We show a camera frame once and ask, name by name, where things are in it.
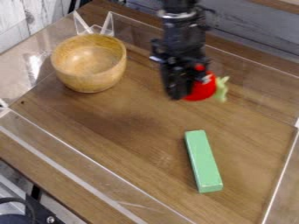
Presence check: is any wooden bowl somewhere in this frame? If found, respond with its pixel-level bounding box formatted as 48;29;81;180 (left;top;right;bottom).
51;34;127;93

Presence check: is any black metal bracket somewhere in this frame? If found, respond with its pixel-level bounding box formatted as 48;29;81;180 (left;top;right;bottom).
25;195;65;224

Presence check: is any clear acrylic tray barrier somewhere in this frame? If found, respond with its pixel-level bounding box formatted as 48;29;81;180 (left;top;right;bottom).
0;20;299;224

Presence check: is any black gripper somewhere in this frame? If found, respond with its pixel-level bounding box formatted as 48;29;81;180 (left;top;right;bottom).
151;17;212;100

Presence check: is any red plush strawberry toy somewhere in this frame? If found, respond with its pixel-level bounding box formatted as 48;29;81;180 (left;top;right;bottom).
184;64;230;102

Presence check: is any green rectangular block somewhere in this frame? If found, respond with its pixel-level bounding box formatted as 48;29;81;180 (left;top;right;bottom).
184;130;223;193

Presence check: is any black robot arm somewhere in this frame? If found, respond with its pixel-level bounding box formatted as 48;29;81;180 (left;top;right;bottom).
149;0;215;100

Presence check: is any black cable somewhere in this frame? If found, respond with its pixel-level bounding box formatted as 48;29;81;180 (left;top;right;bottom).
0;196;40;224

